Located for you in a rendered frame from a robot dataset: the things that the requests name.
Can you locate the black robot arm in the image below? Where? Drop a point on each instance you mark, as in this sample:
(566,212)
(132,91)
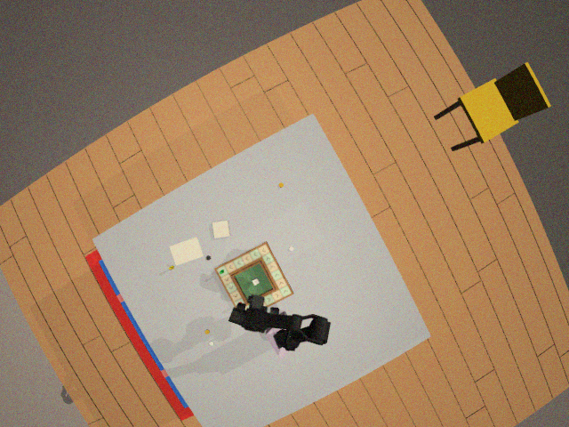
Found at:
(257,320)

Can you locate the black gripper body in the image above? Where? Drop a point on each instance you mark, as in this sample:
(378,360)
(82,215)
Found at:
(273,310)

